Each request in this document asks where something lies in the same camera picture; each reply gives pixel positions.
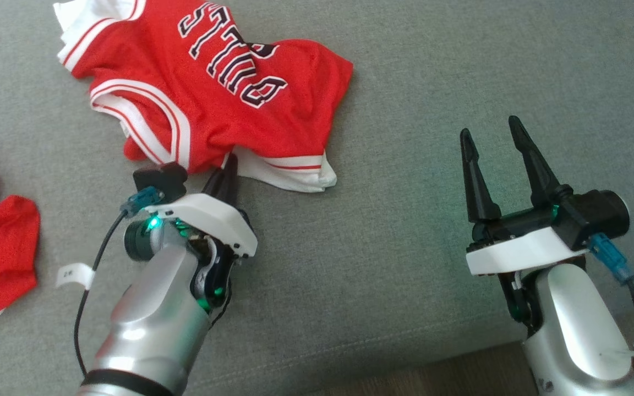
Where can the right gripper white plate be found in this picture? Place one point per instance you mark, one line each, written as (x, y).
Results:
(520, 247)

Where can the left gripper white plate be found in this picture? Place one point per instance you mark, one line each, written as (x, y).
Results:
(212, 217)

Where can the red basketball jersey white trim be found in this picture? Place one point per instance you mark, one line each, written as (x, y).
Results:
(212, 93)

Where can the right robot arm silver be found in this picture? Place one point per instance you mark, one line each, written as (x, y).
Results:
(575, 330)

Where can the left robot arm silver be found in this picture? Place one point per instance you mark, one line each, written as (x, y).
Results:
(157, 319)

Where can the large grey sofa seat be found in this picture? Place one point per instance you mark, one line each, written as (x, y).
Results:
(405, 275)

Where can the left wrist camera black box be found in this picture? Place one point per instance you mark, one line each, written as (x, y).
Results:
(160, 179)

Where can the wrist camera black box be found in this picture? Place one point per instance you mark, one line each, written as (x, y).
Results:
(160, 179)
(603, 214)

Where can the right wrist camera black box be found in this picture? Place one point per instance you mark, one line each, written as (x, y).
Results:
(603, 214)

